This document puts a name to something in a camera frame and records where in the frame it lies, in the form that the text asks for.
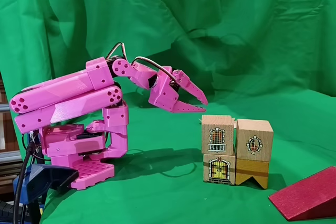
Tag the red wedge roof block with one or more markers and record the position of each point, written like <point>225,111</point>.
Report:
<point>307,195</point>

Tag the wooden block with balcony window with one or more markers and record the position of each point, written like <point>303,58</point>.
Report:
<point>218,124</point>

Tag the wooden block with oval window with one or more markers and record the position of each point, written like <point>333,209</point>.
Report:
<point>252,132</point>

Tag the green cloth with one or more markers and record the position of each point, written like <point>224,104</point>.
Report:
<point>183,11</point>

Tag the wooden block with door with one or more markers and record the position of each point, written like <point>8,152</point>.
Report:
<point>229,178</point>

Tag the yellow notched wooden block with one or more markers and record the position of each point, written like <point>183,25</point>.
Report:
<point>252,166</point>

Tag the blue controller board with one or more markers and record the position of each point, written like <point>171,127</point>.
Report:
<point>35,140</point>

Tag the blue and black table clamp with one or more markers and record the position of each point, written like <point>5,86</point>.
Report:
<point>44,176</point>

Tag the wooden shelf unit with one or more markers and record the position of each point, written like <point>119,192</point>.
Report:
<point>5,129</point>

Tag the black ribbed tyre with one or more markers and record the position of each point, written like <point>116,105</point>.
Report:
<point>5,211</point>

